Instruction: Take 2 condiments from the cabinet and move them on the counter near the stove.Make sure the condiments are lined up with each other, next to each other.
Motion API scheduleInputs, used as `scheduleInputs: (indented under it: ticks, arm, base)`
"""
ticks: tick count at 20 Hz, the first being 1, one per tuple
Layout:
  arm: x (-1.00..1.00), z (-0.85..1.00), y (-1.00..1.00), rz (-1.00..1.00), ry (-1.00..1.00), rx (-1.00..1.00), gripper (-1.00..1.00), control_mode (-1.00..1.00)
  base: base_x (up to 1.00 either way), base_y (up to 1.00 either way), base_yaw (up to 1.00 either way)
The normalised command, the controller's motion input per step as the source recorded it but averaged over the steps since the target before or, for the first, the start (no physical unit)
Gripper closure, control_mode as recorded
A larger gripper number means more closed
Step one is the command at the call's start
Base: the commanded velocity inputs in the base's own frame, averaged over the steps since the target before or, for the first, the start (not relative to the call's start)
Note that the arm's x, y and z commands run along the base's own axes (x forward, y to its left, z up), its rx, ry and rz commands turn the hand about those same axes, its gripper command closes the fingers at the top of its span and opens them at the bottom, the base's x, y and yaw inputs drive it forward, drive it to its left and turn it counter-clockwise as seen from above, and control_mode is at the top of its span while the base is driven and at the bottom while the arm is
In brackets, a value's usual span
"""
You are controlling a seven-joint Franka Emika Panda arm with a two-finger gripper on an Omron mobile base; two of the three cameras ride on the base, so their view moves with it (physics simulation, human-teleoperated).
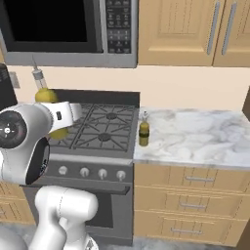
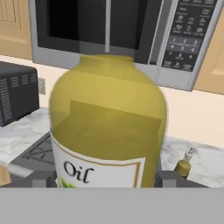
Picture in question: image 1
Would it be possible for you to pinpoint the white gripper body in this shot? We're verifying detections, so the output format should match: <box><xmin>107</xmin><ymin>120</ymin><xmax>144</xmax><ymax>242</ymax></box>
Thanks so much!
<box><xmin>68</xmin><ymin>103</ymin><xmax>83</xmax><ymax>126</ymax></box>

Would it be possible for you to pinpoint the wide wooden cabinet door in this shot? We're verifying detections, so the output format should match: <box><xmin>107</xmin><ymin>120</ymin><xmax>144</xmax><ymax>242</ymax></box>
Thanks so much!
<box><xmin>137</xmin><ymin>0</ymin><xmax>227</xmax><ymax>67</ymax></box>

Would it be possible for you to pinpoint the narrow wooden cabinet door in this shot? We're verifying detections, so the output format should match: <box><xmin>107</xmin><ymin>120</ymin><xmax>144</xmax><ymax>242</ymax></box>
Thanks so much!
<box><xmin>212</xmin><ymin>0</ymin><xmax>250</xmax><ymax>68</ymax></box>

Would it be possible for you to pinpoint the yellow bottle with glass spout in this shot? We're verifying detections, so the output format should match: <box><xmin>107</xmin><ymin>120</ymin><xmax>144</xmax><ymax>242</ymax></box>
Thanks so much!
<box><xmin>30</xmin><ymin>54</ymin><xmax>70</xmax><ymax>142</ymax></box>

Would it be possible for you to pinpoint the grey gas range cooker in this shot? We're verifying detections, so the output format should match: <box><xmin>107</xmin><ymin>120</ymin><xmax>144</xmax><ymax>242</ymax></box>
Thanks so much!
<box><xmin>21</xmin><ymin>89</ymin><xmax>142</xmax><ymax>247</ymax></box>

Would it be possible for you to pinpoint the small olive condiment bottle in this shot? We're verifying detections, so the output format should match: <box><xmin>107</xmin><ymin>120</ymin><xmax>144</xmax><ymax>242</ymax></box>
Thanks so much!
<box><xmin>138</xmin><ymin>110</ymin><xmax>151</xmax><ymax>147</ymax></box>

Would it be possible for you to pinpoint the black countertop appliance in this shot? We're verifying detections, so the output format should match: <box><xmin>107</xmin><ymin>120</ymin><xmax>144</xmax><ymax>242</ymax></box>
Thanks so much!
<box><xmin>0</xmin><ymin>62</ymin><xmax>20</xmax><ymax>112</ymax></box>

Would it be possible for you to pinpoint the grey microwave oven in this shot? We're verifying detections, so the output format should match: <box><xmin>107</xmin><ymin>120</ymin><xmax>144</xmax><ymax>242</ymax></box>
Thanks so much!
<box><xmin>0</xmin><ymin>0</ymin><xmax>140</xmax><ymax>69</ymax></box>

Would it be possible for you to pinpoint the wooden drawer front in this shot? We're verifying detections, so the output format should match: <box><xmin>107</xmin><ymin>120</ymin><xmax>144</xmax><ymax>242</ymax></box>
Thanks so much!
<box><xmin>133</xmin><ymin>210</ymin><xmax>249</xmax><ymax>247</ymax></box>
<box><xmin>133</xmin><ymin>162</ymin><xmax>250</xmax><ymax>193</ymax></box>
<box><xmin>133</xmin><ymin>186</ymin><xmax>250</xmax><ymax>222</ymax></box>

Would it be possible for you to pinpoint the dark oven door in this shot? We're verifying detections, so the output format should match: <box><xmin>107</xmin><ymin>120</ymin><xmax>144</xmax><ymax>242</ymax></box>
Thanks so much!
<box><xmin>22</xmin><ymin>185</ymin><xmax>135</xmax><ymax>247</ymax></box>

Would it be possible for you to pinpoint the wooden base cupboard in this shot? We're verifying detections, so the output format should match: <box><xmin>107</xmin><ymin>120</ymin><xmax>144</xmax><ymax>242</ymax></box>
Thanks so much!
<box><xmin>0</xmin><ymin>181</ymin><xmax>36</xmax><ymax>227</ymax></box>

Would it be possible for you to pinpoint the dark brown tall panel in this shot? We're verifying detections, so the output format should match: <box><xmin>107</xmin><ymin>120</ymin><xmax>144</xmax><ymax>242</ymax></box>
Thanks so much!
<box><xmin>236</xmin><ymin>93</ymin><xmax>250</xmax><ymax>250</ymax></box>

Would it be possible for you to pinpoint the grey wall outlet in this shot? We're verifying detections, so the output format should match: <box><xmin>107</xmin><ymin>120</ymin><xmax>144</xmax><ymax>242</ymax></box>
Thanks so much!
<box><xmin>9</xmin><ymin>70</ymin><xmax>21</xmax><ymax>90</ymax></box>

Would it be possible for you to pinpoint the grey oven door handle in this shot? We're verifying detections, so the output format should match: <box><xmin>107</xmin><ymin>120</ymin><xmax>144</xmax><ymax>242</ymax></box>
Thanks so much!
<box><xmin>41</xmin><ymin>181</ymin><xmax>131</xmax><ymax>196</ymax></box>

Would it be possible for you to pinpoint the silver drawer handle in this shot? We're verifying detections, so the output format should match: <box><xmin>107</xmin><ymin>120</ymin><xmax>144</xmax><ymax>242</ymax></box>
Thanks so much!
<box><xmin>185</xmin><ymin>175</ymin><xmax>216</xmax><ymax>184</ymax></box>
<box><xmin>179</xmin><ymin>202</ymin><xmax>208</xmax><ymax>210</ymax></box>
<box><xmin>170</xmin><ymin>227</ymin><xmax>203</xmax><ymax>236</ymax></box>

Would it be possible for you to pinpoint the silver cabinet door handle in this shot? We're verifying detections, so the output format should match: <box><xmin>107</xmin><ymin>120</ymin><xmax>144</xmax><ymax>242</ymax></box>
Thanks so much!
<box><xmin>221</xmin><ymin>2</ymin><xmax>238</xmax><ymax>57</ymax></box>
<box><xmin>206</xmin><ymin>1</ymin><xmax>222</xmax><ymax>56</ymax></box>

